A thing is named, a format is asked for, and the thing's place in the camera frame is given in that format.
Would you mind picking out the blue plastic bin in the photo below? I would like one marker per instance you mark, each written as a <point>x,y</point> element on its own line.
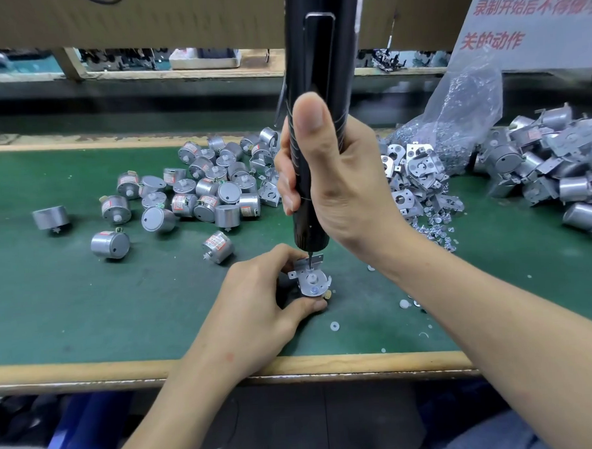
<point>84,431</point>

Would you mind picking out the pile of assembled motors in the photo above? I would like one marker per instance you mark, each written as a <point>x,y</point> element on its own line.
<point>555,159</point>

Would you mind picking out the black electric screwdriver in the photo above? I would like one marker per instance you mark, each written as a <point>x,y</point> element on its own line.
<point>326,32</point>

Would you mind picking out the silver metal bracket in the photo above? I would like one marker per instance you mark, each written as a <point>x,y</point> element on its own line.
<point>310,268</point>

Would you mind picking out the white paper sign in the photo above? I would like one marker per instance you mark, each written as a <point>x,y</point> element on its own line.
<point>543,16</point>

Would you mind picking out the person's right hand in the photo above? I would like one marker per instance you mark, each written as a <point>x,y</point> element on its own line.
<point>359,194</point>

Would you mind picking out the pile of silver motors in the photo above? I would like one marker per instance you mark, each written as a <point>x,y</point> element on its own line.
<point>176,198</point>

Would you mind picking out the person's right forearm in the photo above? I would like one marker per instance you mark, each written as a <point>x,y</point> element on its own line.
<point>520,349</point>

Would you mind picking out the person's left hand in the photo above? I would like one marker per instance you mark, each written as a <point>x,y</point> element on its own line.
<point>247,319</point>

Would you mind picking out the scatter of small silver screws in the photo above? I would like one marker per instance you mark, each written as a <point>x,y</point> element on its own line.
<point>407,303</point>

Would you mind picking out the green bench mat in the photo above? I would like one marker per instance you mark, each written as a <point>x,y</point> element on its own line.
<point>24,330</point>

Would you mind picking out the person's left forearm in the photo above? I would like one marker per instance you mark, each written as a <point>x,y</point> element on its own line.
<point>182,416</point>

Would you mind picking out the small clear plastic bag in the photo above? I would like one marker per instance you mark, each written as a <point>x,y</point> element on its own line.
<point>458,104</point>

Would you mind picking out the pile of metal brackets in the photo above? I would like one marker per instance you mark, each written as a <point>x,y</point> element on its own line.
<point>417,166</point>

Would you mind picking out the brown back panel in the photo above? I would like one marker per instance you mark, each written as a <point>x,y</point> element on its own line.
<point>166,16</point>

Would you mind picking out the grey blue trousers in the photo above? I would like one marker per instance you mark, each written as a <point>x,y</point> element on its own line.
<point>495,434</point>

